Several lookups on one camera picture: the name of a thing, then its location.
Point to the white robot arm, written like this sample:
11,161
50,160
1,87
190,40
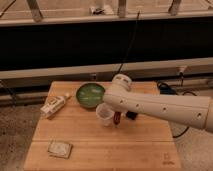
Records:
193,111

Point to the green ceramic bowl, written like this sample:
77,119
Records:
90,95

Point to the white ceramic cup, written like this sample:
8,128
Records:
104,114

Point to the black smartphone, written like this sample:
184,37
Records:
131,115

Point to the white tube with label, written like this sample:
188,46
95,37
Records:
53,106

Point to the blue power adapter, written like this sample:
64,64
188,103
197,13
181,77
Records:
167,91

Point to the small dark object on ledge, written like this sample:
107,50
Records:
97,10

